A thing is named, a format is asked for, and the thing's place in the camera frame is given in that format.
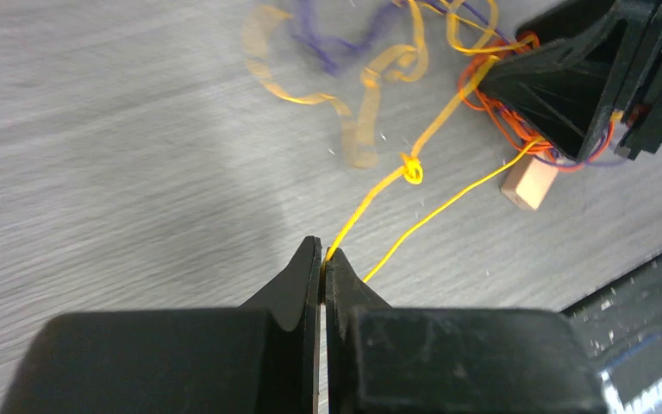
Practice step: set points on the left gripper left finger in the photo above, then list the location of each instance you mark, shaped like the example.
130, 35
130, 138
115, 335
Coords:
289, 377

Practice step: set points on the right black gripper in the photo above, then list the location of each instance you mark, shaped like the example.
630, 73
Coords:
594, 57

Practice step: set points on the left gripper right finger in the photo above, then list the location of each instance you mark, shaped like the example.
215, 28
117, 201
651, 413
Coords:
344, 295

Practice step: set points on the flat wooden block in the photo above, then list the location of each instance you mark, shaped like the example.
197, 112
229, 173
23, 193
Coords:
528, 182

